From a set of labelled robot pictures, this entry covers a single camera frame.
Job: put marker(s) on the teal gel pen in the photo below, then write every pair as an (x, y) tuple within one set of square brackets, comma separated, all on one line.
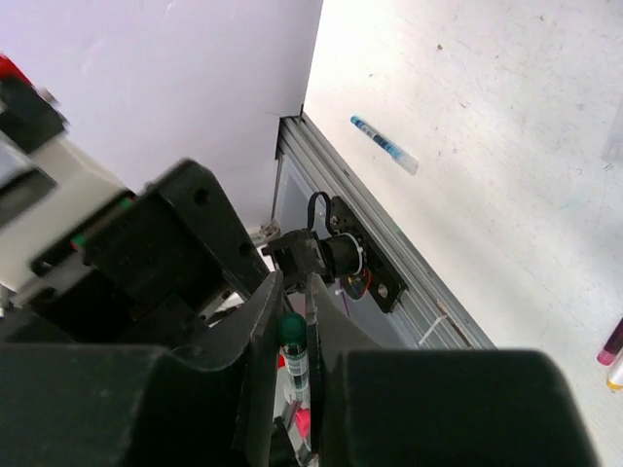
[(292, 335)]

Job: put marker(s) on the red gel pen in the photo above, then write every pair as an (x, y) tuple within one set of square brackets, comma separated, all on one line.
[(612, 346)]

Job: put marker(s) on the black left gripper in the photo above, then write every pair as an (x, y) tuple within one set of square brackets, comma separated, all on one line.
[(154, 262)]

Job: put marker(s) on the blue gel pen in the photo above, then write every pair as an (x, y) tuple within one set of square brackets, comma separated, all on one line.
[(398, 155)]

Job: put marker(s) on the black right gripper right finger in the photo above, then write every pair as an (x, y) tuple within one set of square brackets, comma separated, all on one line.
[(376, 406)]

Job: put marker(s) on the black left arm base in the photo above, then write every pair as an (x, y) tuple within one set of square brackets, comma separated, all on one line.
[(352, 257)]

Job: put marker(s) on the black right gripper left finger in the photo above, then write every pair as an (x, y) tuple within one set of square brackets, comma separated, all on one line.
[(77, 404)]

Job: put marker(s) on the yellow capped white marker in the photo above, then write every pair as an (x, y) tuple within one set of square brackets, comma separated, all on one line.
[(614, 378)]

